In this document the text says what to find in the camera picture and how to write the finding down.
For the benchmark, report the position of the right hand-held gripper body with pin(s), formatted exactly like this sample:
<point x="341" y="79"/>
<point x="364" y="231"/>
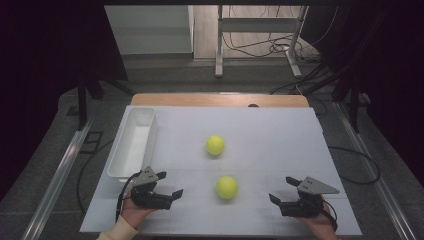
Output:
<point x="305" y="203"/>

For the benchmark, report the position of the wooden table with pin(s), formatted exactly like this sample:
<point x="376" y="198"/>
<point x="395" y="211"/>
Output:
<point x="213" y="100"/>

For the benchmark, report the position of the metal floor rail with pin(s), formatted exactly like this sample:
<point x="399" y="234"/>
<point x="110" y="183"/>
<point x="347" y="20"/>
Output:
<point x="370" y="166"/>
<point x="56" y="181"/>

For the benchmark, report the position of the white plastic bin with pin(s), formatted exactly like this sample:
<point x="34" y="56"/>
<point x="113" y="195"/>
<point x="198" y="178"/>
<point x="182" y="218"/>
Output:
<point x="133" y="146"/>

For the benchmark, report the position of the person's left hand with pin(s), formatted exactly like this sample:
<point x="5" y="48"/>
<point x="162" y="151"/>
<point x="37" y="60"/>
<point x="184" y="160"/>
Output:
<point x="135" y="211"/>

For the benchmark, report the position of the person's right hand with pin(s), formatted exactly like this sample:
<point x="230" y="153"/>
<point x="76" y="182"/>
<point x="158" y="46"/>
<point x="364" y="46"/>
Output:
<point x="321" y="225"/>

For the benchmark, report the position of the white table cover sheet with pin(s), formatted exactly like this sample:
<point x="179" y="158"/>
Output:
<point x="266" y="140"/>

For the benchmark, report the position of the white cabinet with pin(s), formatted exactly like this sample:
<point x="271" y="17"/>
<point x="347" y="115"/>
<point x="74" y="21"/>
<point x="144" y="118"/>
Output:
<point x="150" y="30"/>

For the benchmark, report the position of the yellow tennis ball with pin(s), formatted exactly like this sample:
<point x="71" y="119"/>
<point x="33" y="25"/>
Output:
<point x="226" y="187"/>
<point x="215" y="145"/>

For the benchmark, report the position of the black tripod stand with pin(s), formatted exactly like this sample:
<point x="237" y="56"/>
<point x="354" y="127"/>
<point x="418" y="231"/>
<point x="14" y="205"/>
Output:
<point x="82" y="103"/>

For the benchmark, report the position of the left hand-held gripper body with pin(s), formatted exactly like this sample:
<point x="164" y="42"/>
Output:
<point x="150" y="199"/>

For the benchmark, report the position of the grey metal stand frame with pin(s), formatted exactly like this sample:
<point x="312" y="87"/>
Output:
<point x="256" y="25"/>

